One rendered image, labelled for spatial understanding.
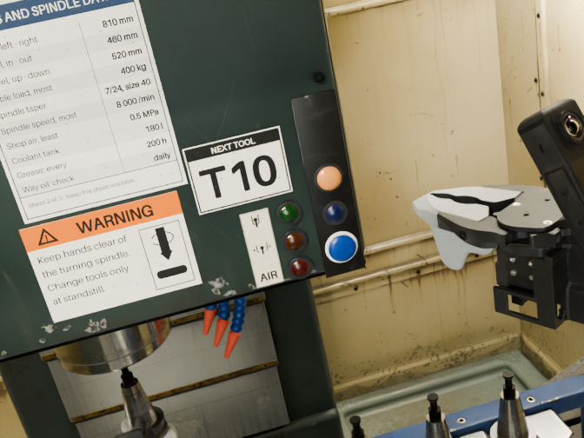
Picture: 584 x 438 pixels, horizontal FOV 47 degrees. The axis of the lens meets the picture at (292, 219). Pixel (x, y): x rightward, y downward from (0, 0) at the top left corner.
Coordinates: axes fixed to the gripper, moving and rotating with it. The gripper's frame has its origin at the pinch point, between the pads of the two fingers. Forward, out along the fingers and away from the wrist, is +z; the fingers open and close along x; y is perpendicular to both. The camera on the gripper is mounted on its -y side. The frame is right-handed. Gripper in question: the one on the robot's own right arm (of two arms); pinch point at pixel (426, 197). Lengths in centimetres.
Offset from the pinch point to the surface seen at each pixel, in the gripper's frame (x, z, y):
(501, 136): 112, 67, 37
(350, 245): 0.8, 11.8, 7.7
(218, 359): 16, 77, 57
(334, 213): 0.0, 12.5, 3.7
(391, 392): 74, 86, 108
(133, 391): -15, 44, 31
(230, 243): -9.3, 18.7, 4.4
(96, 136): -17.8, 23.4, -9.7
